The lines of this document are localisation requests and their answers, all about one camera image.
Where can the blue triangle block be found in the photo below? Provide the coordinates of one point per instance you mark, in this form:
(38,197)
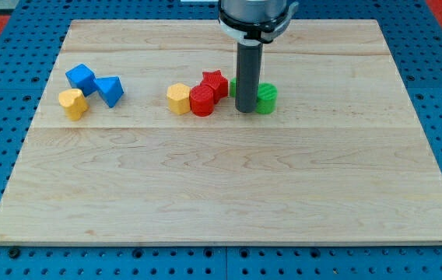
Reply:
(109,89)

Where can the red star block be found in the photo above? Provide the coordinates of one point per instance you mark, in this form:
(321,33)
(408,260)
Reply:
(217,82)

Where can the green cylinder block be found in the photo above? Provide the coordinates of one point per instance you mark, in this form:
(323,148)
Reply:
(266,98)

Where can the red cylinder block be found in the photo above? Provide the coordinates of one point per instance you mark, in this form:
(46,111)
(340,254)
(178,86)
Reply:
(202,100)

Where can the green block behind rod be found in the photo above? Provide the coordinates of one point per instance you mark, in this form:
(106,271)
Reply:
(233,87)

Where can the wooden board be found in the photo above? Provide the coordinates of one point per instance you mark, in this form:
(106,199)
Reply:
(342,161)

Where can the yellow hexagon block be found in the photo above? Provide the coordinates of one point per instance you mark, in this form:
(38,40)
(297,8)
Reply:
(178,97)

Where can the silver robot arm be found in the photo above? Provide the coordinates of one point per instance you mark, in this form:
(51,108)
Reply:
(252,24)

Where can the blue cube block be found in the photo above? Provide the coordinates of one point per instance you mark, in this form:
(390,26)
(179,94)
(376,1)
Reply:
(83,78)

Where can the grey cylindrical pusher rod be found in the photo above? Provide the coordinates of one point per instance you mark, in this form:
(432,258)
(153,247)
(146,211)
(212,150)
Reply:
(248,74)

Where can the yellow heart block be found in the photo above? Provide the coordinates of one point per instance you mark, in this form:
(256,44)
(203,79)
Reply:
(74,103)

